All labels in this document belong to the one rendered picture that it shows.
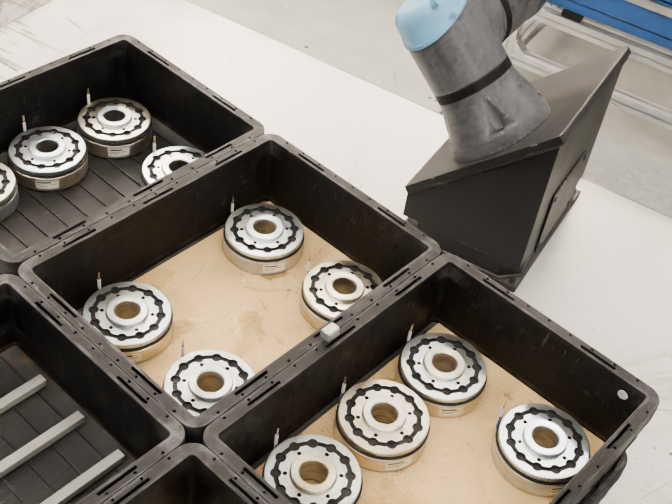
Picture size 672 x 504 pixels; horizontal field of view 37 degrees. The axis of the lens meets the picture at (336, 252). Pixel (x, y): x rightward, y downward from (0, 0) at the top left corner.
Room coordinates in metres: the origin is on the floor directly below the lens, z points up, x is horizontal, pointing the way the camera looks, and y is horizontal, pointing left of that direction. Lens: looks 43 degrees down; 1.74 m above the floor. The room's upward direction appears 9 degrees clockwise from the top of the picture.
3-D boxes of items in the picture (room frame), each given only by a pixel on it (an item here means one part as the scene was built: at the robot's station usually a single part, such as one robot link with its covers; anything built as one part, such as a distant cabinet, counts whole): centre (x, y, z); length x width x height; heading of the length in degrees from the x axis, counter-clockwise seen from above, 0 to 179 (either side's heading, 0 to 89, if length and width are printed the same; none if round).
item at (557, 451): (0.69, -0.26, 0.86); 0.05 x 0.05 x 0.01
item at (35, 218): (1.01, 0.35, 0.87); 0.40 x 0.30 x 0.11; 143
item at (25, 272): (0.83, 0.11, 0.92); 0.40 x 0.30 x 0.02; 143
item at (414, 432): (0.69, -0.08, 0.86); 0.10 x 0.10 x 0.01
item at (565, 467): (0.69, -0.26, 0.86); 0.10 x 0.10 x 0.01
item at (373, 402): (0.69, -0.08, 0.86); 0.05 x 0.05 x 0.01
